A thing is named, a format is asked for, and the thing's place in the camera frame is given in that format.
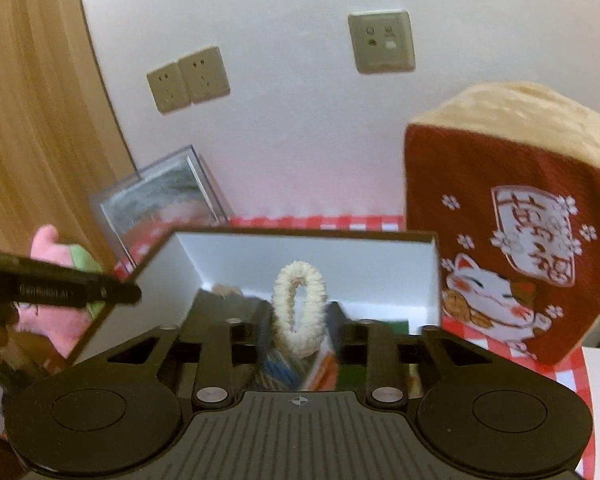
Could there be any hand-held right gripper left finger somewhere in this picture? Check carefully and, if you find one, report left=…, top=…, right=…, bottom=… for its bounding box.
left=105, top=301, right=275, bottom=408

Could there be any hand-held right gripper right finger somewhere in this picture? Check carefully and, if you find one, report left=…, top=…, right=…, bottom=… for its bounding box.
left=326, top=301, right=497, bottom=408

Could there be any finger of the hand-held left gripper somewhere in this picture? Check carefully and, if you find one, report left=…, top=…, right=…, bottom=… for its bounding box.
left=82, top=272, right=142, bottom=307

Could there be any dark brown cardboard box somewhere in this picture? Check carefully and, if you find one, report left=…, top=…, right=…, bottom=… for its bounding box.
left=67, top=228, right=442, bottom=391

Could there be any white fluffy scrunchie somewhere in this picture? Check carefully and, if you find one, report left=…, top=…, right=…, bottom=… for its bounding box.
left=271, top=260, right=328, bottom=358

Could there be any blue knitted item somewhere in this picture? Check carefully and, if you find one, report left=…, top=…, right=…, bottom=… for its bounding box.
left=259, top=359, right=301, bottom=391

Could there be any pink starfish plush toy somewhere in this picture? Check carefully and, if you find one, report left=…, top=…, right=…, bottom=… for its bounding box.
left=15, top=224, right=111, bottom=361

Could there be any wooden side panel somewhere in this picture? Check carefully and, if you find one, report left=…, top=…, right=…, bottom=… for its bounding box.
left=0, top=0, right=138, bottom=271

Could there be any red lucky cat cushion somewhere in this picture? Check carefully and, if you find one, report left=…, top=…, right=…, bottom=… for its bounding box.
left=402, top=81, right=600, bottom=366

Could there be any red checkered tablecloth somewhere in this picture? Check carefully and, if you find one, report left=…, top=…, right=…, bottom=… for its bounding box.
left=125, top=214, right=593, bottom=478

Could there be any beige wall power socket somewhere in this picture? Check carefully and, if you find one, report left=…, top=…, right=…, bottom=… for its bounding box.
left=146, top=61, right=191, bottom=113
left=178, top=46, right=231, bottom=105

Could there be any beige wall network plate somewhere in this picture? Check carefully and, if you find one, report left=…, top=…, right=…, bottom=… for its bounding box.
left=347, top=9, right=416, bottom=75

